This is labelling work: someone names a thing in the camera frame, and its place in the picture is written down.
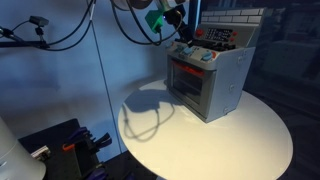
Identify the red oven door handle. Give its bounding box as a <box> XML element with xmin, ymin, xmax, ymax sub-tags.
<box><xmin>172</xmin><ymin>61</ymin><xmax>205</xmax><ymax>77</ymax></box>

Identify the black mounting platform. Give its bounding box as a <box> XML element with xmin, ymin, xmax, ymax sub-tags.
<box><xmin>18</xmin><ymin>117</ymin><xmax>102</xmax><ymax>180</ymax></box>

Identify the white cylinder stand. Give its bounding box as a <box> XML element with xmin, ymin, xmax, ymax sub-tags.
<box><xmin>0</xmin><ymin>116</ymin><xmax>47</xmax><ymax>180</ymax></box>

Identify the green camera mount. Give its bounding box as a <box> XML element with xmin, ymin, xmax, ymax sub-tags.
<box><xmin>144</xmin><ymin>8</ymin><xmax>166</xmax><ymax>35</ymax></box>

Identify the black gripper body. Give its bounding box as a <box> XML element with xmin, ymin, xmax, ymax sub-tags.
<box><xmin>164</xmin><ymin>3</ymin><xmax>188</xmax><ymax>29</ymax></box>

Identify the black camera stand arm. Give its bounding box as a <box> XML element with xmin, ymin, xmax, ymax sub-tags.
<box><xmin>0</xmin><ymin>25</ymin><xmax>50</xmax><ymax>50</ymax></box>

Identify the small black camera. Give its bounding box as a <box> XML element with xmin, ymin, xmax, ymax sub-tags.
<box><xmin>28</xmin><ymin>15</ymin><xmax>50</xmax><ymax>28</ymax></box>

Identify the silver metal bracket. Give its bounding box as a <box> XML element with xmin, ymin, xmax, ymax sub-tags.
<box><xmin>31</xmin><ymin>146</ymin><xmax>52</xmax><ymax>162</ymax></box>

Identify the grey toy oven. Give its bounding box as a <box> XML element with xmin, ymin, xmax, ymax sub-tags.
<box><xmin>165</xmin><ymin>7</ymin><xmax>268</xmax><ymax>124</ymax></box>

